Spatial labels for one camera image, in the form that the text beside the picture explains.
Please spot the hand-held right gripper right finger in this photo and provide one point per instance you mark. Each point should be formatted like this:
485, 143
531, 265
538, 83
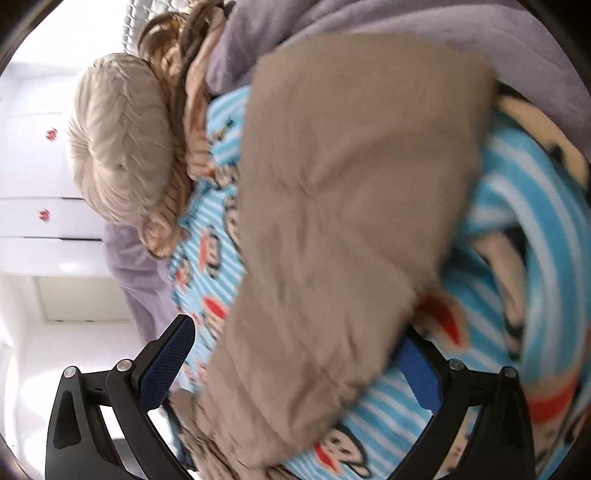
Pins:
418, 365

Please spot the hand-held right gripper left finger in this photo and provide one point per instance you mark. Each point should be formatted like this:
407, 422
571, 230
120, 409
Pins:
170, 361

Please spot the tan puffer jacket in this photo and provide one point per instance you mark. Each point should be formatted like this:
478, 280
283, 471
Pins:
323, 207

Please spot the white recessed ceiling panel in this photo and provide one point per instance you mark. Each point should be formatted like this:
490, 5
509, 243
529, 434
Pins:
83, 300

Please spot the blue striped monkey print blanket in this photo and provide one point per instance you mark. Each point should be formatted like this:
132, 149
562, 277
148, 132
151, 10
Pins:
512, 207

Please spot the red door sticker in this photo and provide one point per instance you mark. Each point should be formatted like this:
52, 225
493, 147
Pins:
51, 134
45, 214

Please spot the beige round pleated pillow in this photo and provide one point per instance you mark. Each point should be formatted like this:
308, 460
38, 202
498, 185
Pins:
120, 138

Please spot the white wardrobe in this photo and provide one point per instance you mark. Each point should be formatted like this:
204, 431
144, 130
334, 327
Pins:
32, 175

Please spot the brown braided plush pillow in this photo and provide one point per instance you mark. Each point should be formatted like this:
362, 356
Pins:
184, 69

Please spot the white window grille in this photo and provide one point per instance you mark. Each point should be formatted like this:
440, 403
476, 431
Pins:
136, 18

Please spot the purple bed sheet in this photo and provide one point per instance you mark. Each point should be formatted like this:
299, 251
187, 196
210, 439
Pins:
369, 23

